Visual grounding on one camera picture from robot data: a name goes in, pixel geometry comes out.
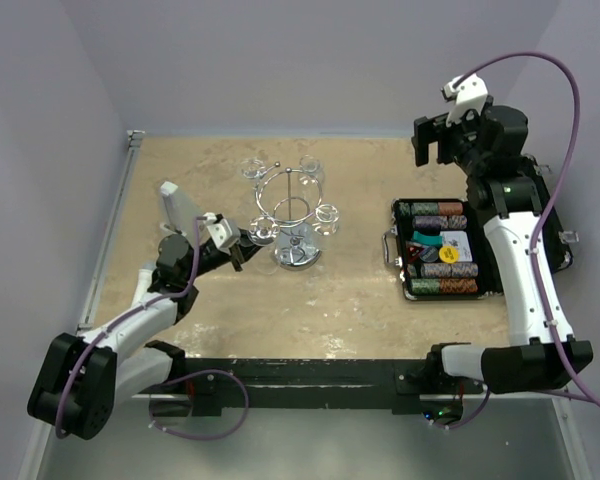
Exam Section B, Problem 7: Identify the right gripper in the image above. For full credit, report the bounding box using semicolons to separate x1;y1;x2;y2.
414;104;489;177

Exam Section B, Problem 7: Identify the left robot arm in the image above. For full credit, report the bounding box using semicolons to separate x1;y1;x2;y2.
26;230;261;440

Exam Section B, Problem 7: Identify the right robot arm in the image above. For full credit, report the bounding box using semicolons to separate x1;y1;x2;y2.
411;105;593;394

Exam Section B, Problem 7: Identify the chrome wine glass rack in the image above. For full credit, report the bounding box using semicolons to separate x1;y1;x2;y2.
253;162;324;271

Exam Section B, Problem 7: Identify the front right wine glass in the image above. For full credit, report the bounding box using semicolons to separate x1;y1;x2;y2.
312;203;340;239

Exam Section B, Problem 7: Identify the back right wine glass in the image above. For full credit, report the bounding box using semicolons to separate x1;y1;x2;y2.
298;155;325;203

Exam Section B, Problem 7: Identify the white charging stand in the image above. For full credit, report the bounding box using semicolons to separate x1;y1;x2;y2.
159;181;203;239

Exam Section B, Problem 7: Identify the white handheld device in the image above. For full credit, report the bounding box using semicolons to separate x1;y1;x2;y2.
131;267;153;306

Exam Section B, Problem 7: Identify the black poker chip case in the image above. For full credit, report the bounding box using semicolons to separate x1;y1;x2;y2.
383;155;573;301

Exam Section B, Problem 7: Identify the yellow round dealer button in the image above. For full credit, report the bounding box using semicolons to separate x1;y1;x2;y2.
438;245;460;264

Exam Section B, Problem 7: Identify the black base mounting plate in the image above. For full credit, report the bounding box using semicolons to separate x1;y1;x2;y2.
129;357;486;419

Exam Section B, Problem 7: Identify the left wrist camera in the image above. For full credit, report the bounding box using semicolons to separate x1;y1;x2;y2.
203;212;240;254

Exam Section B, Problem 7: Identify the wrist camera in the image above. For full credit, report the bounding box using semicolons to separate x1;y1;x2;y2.
441;74;489;127
203;212;240;254

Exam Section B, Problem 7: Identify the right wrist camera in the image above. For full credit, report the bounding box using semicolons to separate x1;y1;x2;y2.
441;74;489;127

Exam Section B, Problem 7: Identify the aluminium rail frame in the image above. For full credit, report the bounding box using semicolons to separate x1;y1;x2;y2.
76;130;146;333

